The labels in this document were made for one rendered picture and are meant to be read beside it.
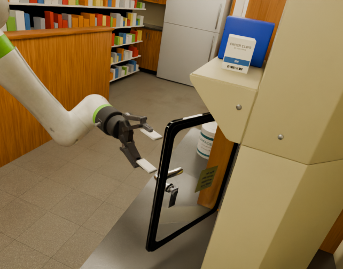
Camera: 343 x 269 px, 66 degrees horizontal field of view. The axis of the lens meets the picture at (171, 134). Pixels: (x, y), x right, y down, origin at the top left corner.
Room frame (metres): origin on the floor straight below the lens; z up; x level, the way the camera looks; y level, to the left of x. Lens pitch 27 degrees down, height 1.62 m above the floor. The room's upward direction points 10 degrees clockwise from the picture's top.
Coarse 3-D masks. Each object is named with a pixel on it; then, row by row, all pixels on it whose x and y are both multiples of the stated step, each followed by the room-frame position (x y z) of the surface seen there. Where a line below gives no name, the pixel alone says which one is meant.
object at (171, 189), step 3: (171, 186) 0.52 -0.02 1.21; (168, 189) 0.51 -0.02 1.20; (171, 189) 0.51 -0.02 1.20; (174, 189) 0.51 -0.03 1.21; (177, 189) 0.52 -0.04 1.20; (168, 192) 0.52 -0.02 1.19; (171, 192) 0.50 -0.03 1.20; (174, 192) 0.50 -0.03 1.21; (177, 192) 0.51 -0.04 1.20; (171, 195) 0.50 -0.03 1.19; (174, 195) 0.51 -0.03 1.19; (171, 198) 0.51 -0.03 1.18; (174, 198) 0.51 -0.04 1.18; (171, 201) 0.51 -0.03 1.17; (174, 201) 0.51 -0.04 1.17; (171, 204) 0.51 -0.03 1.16; (174, 204) 0.52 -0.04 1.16; (168, 207) 0.50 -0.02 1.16
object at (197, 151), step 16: (208, 112) 0.59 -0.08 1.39; (192, 128) 0.55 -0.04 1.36; (208, 128) 0.59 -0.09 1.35; (176, 144) 0.51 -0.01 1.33; (192, 144) 0.55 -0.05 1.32; (208, 144) 0.60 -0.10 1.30; (224, 144) 0.66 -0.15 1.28; (160, 160) 0.49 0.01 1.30; (176, 160) 0.52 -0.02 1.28; (192, 160) 0.57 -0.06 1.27; (208, 160) 0.61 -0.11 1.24; (224, 160) 0.67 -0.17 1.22; (176, 176) 0.53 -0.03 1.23; (192, 176) 0.58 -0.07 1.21; (208, 176) 0.63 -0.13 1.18; (192, 192) 0.59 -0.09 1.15; (208, 192) 0.65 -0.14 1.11; (176, 208) 0.55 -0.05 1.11; (192, 208) 0.60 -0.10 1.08; (208, 208) 0.67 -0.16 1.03; (160, 224) 0.51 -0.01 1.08; (176, 224) 0.56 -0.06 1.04; (160, 240) 0.52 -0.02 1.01
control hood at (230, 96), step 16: (208, 64) 0.54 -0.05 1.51; (192, 80) 0.44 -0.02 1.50; (208, 80) 0.43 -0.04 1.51; (224, 80) 0.43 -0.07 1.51; (240, 80) 0.45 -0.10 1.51; (256, 80) 0.47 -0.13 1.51; (208, 96) 0.43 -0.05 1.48; (224, 96) 0.42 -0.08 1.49; (240, 96) 0.42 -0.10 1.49; (256, 96) 0.41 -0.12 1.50; (224, 112) 0.42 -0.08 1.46; (240, 112) 0.41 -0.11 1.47; (224, 128) 0.42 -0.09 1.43; (240, 128) 0.41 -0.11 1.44
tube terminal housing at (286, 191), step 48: (288, 0) 0.41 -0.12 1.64; (336, 0) 0.39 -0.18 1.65; (288, 48) 0.40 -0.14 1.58; (336, 48) 0.39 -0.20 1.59; (288, 96) 0.40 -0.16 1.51; (336, 96) 0.38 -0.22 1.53; (288, 144) 0.39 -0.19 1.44; (336, 144) 0.40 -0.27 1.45; (240, 192) 0.40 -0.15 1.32; (288, 192) 0.38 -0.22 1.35; (336, 192) 0.44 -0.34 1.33; (240, 240) 0.39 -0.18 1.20; (288, 240) 0.41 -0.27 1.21
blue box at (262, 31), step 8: (232, 16) 0.63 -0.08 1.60; (232, 24) 0.62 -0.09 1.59; (240, 24) 0.61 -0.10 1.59; (248, 24) 0.61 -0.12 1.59; (256, 24) 0.60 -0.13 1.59; (264, 24) 0.60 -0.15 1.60; (272, 24) 0.60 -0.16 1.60; (224, 32) 0.62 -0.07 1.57; (232, 32) 0.62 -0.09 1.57; (240, 32) 0.61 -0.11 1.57; (248, 32) 0.61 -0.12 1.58; (256, 32) 0.60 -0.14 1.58; (264, 32) 0.60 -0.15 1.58; (272, 32) 0.63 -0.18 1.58; (224, 40) 0.62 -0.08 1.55; (256, 40) 0.60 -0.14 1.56; (264, 40) 0.60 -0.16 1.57; (224, 48) 0.62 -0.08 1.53; (256, 48) 0.60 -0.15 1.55; (264, 48) 0.59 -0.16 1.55; (256, 56) 0.60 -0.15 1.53; (264, 56) 0.60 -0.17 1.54; (256, 64) 0.60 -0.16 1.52
